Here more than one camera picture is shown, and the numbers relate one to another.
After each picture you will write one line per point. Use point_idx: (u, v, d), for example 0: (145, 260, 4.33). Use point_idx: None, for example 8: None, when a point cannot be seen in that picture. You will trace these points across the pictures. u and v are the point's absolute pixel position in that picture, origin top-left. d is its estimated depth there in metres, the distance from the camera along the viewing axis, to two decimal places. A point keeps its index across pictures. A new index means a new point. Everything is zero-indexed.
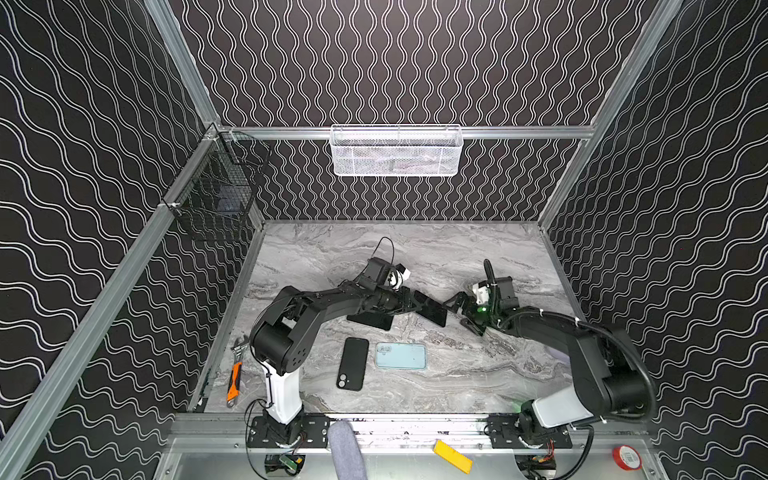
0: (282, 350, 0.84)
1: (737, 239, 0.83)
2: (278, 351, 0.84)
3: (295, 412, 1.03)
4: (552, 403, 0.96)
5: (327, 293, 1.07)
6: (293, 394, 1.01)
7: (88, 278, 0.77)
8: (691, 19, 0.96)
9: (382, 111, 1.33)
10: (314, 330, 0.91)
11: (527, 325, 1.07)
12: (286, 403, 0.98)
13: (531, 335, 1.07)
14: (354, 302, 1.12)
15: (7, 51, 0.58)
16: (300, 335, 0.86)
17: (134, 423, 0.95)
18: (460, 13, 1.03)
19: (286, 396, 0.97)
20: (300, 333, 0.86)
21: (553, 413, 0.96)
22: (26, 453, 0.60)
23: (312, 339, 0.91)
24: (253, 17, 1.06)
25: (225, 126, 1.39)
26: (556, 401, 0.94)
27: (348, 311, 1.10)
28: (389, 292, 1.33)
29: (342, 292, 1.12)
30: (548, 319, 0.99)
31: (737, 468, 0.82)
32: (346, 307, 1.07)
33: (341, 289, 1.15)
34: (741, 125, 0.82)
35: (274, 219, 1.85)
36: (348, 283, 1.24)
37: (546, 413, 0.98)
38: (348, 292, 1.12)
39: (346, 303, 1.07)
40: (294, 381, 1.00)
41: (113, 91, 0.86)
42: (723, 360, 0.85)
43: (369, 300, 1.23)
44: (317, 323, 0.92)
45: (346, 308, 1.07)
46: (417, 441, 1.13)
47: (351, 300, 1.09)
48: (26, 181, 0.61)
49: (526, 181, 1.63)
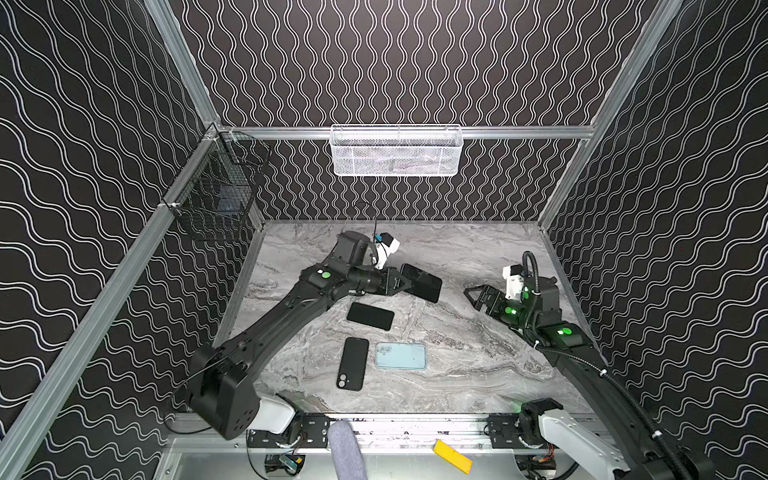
0: (220, 422, 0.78)
1: (736, 239, 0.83)
2: (218, 423, 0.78)
3: (286, 422, 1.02)
4: (565, 437, 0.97)
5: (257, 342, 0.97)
6: (278, 413, 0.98)
7: (88, 278, 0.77)
8: (691, 19, 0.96)
9: (382, 111, 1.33)
10: (249, 392, 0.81)
11: (576, 377, 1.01)
12: (268, 423, 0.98)
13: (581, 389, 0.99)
14: (312, 308, 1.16)
15: (7, 52, 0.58)
16: (231, 410, 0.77)
17: (134, 423, 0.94)
18: (460, 13, 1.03)
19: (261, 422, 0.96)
20: (228, 408, 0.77)
21: (561, 441, 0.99)
22: (26, 453, 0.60)
23: (251, 398, 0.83)
24: (253, 17, 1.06)
25: (225, 126, 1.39)
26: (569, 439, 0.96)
27: (285, 343, 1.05)
28: (367, 272, 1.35)
29: (276, 328, 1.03)
30: (614, 399, 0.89)
31: (737, 468, 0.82)
32: (295, 327, 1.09)
33: (284, 312, 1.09)
34: (741, 125, 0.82)
35: (274, 219, 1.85)
36: (319, 265, 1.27)
37: (552, 432, 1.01)
38: (294, 311, 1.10)
39: (299, 321, 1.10)
40: (269, 407, 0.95)
41: (113, 91, 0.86)
42: (723, 360, 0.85)
43: (341, 286, 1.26)
44: (248, 386, 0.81)
45: (279, 343, 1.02)
46: (417, 441, 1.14)
47: (307, 311, 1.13)
48: (26, 181, 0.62)
49: (526, 181, 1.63)
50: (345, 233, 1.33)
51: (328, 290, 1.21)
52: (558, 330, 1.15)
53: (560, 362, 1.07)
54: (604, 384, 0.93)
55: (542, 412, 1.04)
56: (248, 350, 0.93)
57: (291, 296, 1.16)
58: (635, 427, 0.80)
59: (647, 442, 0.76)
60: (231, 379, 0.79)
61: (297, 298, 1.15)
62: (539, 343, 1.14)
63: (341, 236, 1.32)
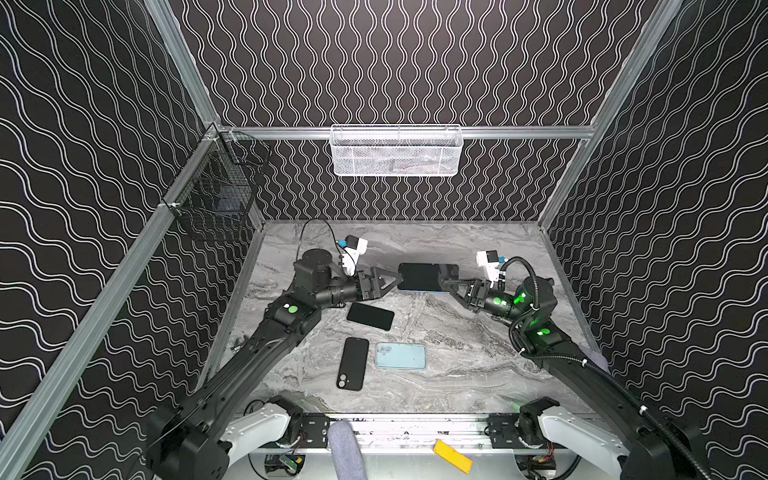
0: None
1: (737, 239, 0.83)
2: None
3: (283, 426, 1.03)
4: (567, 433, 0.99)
5: (211, 398, 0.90)
6: (269, 424, 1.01)
7: (88, 278, 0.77)
8: (692, 19, 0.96)
9: (382, 111, 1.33)
10: (211, 455, 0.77)
11: (561, 369, 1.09)
12: (265, 433, 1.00)
13: (565, 377, 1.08)
14: (277, 351, 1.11)
15: (7, 52, 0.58)
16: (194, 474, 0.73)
17: (134, 423, 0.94)
18: (460, 12, 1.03)
19: (257, 439, 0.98)
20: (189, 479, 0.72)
21: (563, 435, 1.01)
22: (25, 453, 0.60)
23: (213, 461, 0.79)
24: (253, 18, 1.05)
25: (225, 126, 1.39)
26: (573, 439, 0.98)
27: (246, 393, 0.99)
28: (335, 286, 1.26)
29: (236, 378, 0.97)
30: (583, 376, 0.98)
31: (737, 469, 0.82)
32: (256, 376, 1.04)
33: (245, 361, 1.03)
34: (741, 125, 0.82)
35: (274, 219, 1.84)
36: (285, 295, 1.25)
37: (554, 432, 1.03)
38: (257, 358, 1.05)
39: (261, 368, 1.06)
40: (251, 427, 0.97)
41: (113, 91, 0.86)
42: (723, 360, 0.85)
43: (307, 320, 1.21)
44: (211, 447, 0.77)
45: (241, 394, 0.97)
46: (417, 441, 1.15)
47: (272, 355, 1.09)
48: (26, 181, 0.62)
49: (526, 181, 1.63)
50: (302, 261, 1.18)
51: (295, 326, 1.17)
52: (538, 331, 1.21)
53: (545, 362, 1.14)
54: (587, 372, 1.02)
55: (541, 415, 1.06)
56: (208, 407, 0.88)
57: (254, 339, 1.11)
58: (625, 408, 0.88)
59: (637, 421, 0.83)
60: (191, 442, 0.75)
61: (260, 342, 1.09)
62: (524, 350, 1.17)
63: (296, 262, 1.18)
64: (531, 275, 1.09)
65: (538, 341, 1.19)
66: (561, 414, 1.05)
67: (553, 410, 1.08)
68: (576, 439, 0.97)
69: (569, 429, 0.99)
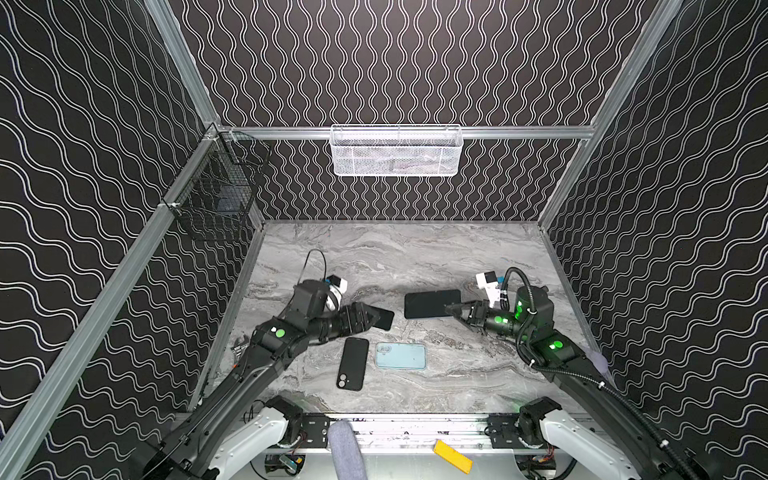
0: None
1: (737, 239, 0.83)
2: None
3: (282, 431, 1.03)
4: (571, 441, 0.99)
5: (193, 433, 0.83)
6: (265, 433, 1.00)
7: (88, 278, 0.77)
8: (692, 19, 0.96)
9: (382, 111, 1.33)
10: None
11: (575, 390, 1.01)
12: (265, 437, 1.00)
13: (578, 399, 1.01)
14: (266, 376, 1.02)
15: (7, 52, 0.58)
16: None
17: (134, 423, 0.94)
18: (460, 12, 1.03)
19: (255, 446, 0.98)
20: None
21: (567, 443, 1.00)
22: (26, 453, 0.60)
23: None
24: (253, 18, 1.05)
25: (225, 126, 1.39)
26: (577, 447, 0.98)
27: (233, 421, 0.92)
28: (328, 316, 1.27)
29: (221, 409, 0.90)
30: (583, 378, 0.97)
31: (737, 468, 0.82)
32: (244, 405, 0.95)
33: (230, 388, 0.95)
34: (741, 125, 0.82)
35: (274, 219, 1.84)
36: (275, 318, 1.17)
37: (557, 438, 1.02)
38: (243, 386, 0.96)
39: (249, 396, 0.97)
40: (243, 443, 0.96)
41: (113, 91, 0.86)
42: (723, 360, 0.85)
43: (295, 343, 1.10)
44: None
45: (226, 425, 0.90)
46: (417, 441, 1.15)
47: (260, 382, 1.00)
48: (26, 181, 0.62)
49: (526, 181, 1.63)
50: (303, 284, 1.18)
51: (283, 350, 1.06)
52: (550, 344, 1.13)
53: (559, 379, 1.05)
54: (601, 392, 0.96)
55: (544, 419, 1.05)
56: (191, 443, 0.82)
57: (241, 363, 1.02)
58: (642, 438, 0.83)
59: (656, 454, 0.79)
60: None
61: (247, 368, 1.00)
62: (534, 361, 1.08)
63: (299, 286, 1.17)
64: (524, 286, 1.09)
65: (548, 355, 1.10)
66: (564, 422, 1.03)
67: (557, 416, 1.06)
68: (581, 448, 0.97)
69: (573, 438, 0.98)
